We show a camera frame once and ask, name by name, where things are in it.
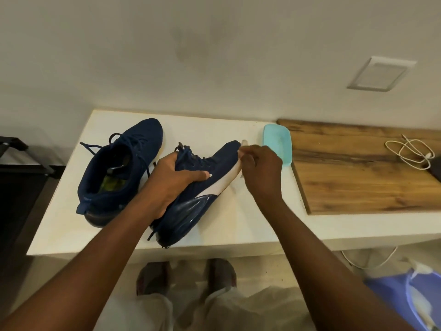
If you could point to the black shoe rack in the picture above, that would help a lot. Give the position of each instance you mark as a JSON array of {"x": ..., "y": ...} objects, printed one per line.
[{"x": 13, "y": 203}]

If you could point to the beige cleaning cloth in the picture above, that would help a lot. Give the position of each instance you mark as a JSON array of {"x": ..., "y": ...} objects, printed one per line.
[{"x": 244, "y": 144}]

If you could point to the blue plastic bag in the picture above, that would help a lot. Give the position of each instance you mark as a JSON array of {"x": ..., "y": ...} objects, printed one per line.
[{"x": 382, "y": 289}]

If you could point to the white spray bottle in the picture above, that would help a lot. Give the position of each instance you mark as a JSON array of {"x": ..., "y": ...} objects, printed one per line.
[{"x": 418, "y": 268}]

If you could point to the light blue plastic container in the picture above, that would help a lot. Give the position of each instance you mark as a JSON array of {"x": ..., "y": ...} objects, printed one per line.
[{"x": 279, "y": 141}]

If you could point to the brown wooden board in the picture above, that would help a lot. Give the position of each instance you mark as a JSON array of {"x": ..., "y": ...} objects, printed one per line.
[{"x": 361, "y": 175}]

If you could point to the person's right forearm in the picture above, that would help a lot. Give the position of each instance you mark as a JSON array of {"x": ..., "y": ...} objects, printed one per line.
[{"x": 330, "y": 272}]

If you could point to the person's left hand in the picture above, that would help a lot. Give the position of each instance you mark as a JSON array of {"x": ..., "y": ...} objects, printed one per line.
[{"x": 165, "y": 186}]

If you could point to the black device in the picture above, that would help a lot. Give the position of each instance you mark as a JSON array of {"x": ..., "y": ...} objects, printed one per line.
[{"x": 435, "y": 172}]

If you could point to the person's right hand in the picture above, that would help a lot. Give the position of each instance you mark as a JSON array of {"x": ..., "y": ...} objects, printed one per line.
[{"x": 265, "y": 175}]

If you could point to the white wall switch plate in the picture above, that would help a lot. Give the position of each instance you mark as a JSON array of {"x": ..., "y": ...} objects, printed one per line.
[{"x": 380, "y": 74}]

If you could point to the person's left foot grey sock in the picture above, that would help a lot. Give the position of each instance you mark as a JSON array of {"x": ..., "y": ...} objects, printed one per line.
[{"x": 153, "y": 277}]

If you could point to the person's left forearm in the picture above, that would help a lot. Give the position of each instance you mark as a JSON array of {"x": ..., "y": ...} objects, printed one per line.
[{"x": 79, "y": 272}]

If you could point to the person's right foot grey sock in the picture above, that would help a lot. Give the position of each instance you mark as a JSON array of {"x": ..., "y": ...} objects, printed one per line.
[{"x": 220, "y": 275}]

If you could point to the person's foot grey sock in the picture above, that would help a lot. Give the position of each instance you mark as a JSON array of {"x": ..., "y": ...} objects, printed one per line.
[
  {"x": 153, "y": 277},
  {"x": 220, "y": 275}
]

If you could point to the white shorts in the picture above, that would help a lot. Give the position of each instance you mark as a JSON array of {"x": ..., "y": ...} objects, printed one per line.
[{"x": 241, "y": 313}]

